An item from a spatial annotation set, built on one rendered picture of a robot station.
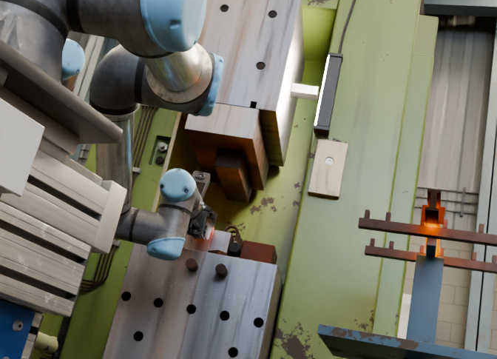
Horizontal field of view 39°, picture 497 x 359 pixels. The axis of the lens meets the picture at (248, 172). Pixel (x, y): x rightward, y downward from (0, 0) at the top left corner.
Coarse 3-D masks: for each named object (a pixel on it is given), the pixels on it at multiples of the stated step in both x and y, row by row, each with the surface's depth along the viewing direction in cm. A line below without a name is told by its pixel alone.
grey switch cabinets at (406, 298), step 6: (402, 300) 686; (408, 300) 685; (402, 306) 684; (408, 306) 683; (402, 312) 682; (408, 312) 680; (402, 318) 679; (402, 324) 677; (402, 330) 675; (402, 336) 673
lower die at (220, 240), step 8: (216, 232) 186; (224, 232) 186; (192, 240) 186; (200, 240) 186; (208, 240) 186; (216, 240) 186; (224, 240) 185; (232, 240) 190; (192, 248) 185; (200, 248) 185; (208, 248) 185; (216, 248) 185; (224, 248) 184
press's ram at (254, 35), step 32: (224, 0) 214; (256, 0) 213; (288, 0) 211; (224, 32) 209; (256, 32) 208; (288, 32) 207; (224, 64) 205; (256, 64) 204; (288, 64) 208; (224, 96) 201; (256, 96) 200; (288, 96) 220; (288, 128) 233
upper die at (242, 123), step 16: (224, 112) 199; (240, 112) 199; (256, 112) 198; (192, 128) 198; (208, 128) 198; (224, 128) 198; (240, 128) 197; (256, 128) 199; (192, 144) 209; (208, 144) 206; (224, 144) 204; (240, 144) 201; (256, 144) 203; (208, 160) 218; (256, 160) 210; (256, 176) 223
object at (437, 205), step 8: (432, 192) 138; (440, 192) 137; (432, 200) 137; (440, 200) 141; (424, 208) 145; (432, 208) 136; (440, 208) 144; (424, 216) 144; (432, 216) 139; (440, 216) 143; (432, 224) 147
